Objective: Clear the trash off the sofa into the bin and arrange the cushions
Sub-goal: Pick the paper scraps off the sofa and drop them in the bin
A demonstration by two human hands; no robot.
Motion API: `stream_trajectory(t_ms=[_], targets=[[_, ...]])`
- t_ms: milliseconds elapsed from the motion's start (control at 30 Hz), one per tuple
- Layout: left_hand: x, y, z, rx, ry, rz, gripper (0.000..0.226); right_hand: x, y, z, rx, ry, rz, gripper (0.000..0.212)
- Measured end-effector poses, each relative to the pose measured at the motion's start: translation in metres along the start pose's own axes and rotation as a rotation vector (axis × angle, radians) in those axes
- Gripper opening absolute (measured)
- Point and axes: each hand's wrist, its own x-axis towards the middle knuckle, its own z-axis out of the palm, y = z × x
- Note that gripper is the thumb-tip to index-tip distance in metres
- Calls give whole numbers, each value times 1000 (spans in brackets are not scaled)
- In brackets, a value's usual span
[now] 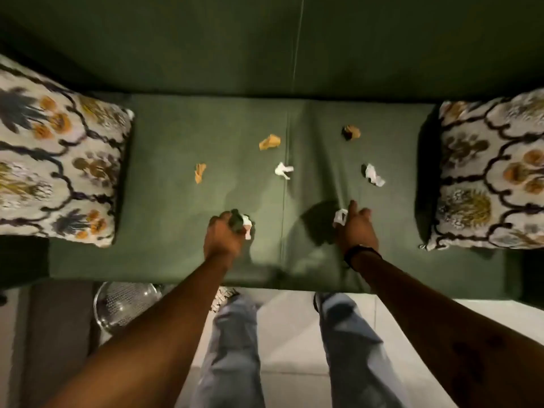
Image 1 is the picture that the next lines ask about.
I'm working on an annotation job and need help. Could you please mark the person's right forearm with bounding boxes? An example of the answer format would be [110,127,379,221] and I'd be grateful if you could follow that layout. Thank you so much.
[351,249,544,408]

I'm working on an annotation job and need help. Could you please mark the wire mesh waste bin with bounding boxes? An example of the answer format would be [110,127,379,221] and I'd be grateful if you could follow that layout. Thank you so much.
[93,281,164,334]

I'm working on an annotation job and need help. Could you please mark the black white patterned shoe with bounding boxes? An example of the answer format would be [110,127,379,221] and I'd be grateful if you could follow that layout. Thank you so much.
[210,287,240,313]

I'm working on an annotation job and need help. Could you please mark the light blue jeans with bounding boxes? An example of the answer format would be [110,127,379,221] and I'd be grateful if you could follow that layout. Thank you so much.
[190,292,412,408]

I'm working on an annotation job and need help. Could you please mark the black wristband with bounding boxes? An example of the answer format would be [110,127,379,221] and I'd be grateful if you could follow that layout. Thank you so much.
[343,244,383,269]

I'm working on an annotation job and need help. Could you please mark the green fabric sofa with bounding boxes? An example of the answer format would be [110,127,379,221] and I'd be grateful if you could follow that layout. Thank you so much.
[0,0,544,312]

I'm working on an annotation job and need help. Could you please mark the floral cushion with grey palms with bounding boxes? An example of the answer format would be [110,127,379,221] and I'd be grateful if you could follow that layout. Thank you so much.
[0,54,135,249]

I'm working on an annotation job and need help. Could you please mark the floral patterned cushion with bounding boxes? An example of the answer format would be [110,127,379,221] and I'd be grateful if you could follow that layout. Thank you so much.
[420,88,544,252]

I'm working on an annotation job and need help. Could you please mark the person's right hand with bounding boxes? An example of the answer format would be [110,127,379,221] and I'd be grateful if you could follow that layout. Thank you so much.
[333,200,380,256]

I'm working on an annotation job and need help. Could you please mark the person's left forearm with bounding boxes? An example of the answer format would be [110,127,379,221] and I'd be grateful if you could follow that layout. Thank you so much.
[42,253,237,408]

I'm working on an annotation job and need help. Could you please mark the person's left hand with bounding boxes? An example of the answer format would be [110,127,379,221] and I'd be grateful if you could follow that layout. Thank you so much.
[203,210,247,268]

